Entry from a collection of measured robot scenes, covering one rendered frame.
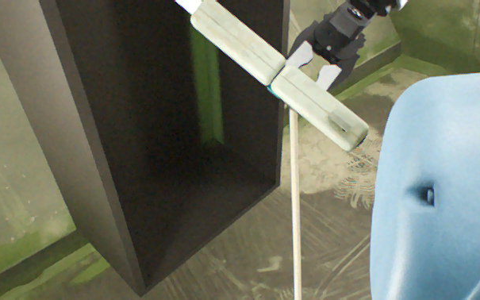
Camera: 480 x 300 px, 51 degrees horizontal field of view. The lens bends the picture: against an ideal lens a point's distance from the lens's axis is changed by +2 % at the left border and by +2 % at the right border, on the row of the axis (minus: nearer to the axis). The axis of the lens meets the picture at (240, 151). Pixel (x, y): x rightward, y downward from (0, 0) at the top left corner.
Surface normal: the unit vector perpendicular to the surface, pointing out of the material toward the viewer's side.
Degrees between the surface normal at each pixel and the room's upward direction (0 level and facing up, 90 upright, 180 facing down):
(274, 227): 0
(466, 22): 90
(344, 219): 0
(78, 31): 102
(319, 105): 53
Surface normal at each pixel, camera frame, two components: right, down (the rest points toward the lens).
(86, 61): 0.70, 0.50
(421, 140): -0.74, -0.42
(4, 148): 0.42, -0.10
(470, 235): -0.30, 0.12
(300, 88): -0.09, 0.00
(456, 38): -0.78, 0.47
